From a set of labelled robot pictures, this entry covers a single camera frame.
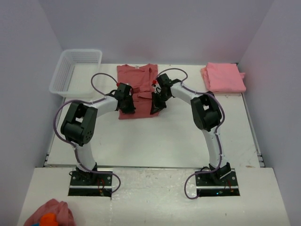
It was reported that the red polo t shirt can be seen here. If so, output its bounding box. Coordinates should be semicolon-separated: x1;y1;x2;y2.
117;64;159;120

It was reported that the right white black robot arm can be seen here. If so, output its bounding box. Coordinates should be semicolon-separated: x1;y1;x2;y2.
150;73;231;179

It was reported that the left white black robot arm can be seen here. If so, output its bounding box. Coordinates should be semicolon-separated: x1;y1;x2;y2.
60;83;135;174

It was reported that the white plastic basket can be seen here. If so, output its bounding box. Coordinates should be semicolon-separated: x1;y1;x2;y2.
49;49;103;98

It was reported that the folded peach t shirt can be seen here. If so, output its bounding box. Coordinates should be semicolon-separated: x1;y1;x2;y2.
200;67;246;95

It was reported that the folded pink t shirt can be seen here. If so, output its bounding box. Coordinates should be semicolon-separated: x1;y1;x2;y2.
203;62;246;93

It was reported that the crumpled red cloth pile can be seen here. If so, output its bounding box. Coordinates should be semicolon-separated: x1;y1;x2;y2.
24;199;76;226

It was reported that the orange blue toy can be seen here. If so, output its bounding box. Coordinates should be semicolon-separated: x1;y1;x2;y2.
39;213;59;226

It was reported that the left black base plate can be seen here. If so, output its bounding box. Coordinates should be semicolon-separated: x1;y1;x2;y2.
68;168;112;198

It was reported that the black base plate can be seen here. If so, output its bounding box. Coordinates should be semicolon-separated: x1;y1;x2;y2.
68;168;112;198
195;167;240;197

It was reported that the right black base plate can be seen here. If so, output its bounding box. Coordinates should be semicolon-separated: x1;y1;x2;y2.
195;167;240;197

